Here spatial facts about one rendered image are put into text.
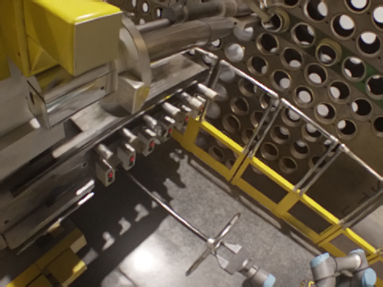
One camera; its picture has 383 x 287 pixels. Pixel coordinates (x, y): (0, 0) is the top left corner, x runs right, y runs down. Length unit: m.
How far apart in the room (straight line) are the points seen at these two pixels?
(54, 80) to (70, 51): 0.29
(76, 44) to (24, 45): 0.25
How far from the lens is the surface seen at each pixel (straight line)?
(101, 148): 1.33
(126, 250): 2.00
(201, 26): 1.19
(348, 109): 2.64
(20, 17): 0.61
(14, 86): 0.97
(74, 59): 0.42
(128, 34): 0.75
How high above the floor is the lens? 1.91
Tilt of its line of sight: 44 degrees down
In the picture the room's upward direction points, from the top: 22 degrees clockwise
